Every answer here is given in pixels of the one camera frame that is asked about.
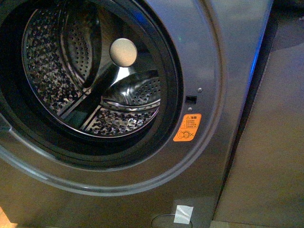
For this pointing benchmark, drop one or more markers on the grey front-load washing machine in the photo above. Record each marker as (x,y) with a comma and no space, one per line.
(53,176)

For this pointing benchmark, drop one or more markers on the orange warning sticker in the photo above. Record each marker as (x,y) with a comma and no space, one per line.
(188,128)

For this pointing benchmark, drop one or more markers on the steel washer drum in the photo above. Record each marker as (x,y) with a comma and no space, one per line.
(90,70)

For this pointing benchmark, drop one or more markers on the silver tape patch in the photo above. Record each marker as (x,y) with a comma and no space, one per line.
(183,214)

